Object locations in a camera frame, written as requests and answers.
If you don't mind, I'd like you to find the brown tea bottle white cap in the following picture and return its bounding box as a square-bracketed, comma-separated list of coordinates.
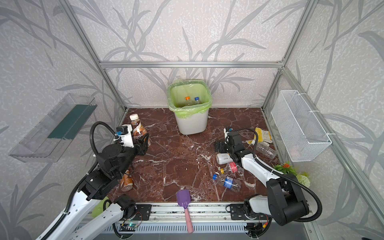
[130, 114, 148, 144]

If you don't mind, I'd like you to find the crushed blue label bottle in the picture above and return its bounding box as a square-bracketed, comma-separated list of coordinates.
[212, 174, 241, 192]

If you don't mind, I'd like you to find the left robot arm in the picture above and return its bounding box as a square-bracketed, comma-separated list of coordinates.
[38, 121, 150, 240]

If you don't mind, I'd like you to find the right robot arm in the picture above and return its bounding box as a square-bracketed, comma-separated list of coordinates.
[214, 127, 323, 226]

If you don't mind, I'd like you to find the white trash bin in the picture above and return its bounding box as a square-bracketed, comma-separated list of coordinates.
[175, 110, 209, 135]

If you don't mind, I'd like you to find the green bin liner bag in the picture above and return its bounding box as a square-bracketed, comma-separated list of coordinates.
[167, 80, 213, 119]

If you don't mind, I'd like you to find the white yellow label bottle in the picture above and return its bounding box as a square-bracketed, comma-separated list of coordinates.
[216, 153, 233, 165]

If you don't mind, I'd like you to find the pink label yellow cap bottle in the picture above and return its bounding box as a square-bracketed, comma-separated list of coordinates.
[220, 162, 244, 176]

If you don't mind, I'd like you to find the brown coffee bottle lying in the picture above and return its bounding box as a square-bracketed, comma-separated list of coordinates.
[119, 170, 134, 192]

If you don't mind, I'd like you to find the yellow snack wrapper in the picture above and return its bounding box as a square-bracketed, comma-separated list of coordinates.
[250, 128, 273, 145]

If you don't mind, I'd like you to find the clear bottle near wrapper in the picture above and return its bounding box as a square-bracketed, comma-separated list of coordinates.
[250, 141, 277, 160]

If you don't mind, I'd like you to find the purple pink silicone spatula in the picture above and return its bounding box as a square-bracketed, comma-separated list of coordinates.
[177, 189, 194, 234]

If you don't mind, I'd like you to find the artificial flower pot plant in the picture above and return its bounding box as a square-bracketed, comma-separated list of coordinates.
[274, 162, 311, 188]

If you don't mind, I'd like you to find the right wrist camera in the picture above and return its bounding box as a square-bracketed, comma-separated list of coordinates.
[223, 127, 233, 138]

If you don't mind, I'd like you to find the green wooden-handled spatula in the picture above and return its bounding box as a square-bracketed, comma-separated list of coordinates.
[91, 197, 109, 218]

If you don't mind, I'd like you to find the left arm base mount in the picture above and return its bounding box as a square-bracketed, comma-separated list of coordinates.
[122, 204, 152, 221]

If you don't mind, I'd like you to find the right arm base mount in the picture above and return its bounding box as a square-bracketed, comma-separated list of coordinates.
[226, 203, 270, 221]

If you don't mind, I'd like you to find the white wire mesh basket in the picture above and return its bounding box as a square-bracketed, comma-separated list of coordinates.
[272, 90, 332, 162]

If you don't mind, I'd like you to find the aluminium front rail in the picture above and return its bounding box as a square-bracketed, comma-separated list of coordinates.
[62, 201, 316, 224]

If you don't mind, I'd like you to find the clear acrylic wall shelf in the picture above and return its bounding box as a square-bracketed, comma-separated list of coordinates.
[9, 94, 97, 163]

